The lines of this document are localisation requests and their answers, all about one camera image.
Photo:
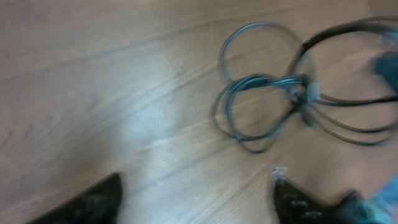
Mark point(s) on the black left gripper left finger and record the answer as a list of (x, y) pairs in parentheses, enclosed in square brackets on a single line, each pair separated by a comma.
[(98, 204)]

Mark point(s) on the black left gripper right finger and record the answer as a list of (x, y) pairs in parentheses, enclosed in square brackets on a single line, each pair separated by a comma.
[(295, 205)]

